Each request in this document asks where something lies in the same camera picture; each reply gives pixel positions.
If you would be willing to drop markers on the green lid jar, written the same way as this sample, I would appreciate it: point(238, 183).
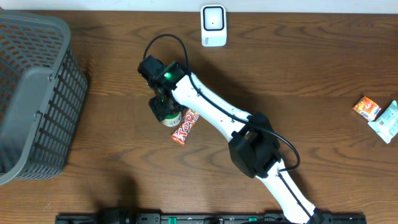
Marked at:
point(172, 120)

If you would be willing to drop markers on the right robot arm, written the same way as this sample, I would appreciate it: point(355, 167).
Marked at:
point(253, 144)

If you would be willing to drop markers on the black mounting rail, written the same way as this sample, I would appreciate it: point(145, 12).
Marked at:
point(156, 218)

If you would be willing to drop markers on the teal wet wipes pack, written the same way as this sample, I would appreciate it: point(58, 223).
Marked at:
point(386, 125)

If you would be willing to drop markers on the orange tissue pack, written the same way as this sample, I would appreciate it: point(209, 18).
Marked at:
point(367, 108)

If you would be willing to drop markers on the white barcode scanner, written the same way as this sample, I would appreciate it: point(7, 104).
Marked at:
point(213, 25)

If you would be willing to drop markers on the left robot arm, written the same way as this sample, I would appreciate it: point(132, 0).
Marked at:
point(114, 216)

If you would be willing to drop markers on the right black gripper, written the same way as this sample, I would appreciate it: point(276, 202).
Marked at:
point(160, 110)

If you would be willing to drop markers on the red chocolate bar wrapper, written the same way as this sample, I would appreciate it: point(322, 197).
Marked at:
point(189, 120)

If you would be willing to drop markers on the grey plastic mesh basket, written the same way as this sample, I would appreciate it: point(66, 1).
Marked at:
point(43, 92)

